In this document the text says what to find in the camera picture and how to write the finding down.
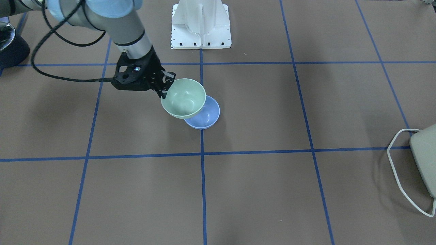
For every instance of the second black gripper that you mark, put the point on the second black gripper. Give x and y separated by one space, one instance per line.
152 69

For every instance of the green bowl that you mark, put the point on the green bowl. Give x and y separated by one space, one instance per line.
184 99

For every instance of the blue bowl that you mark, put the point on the blue bowl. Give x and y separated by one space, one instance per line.
207 117

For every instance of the second grey robot arm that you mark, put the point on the second grey robot arm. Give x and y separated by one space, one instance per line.
116 18

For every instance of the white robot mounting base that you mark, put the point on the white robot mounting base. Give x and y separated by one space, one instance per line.
200 24

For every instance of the dark round pot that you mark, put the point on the dark round pot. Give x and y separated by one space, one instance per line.
13 48

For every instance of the beige box device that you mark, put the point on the beige box device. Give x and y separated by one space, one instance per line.
423 147

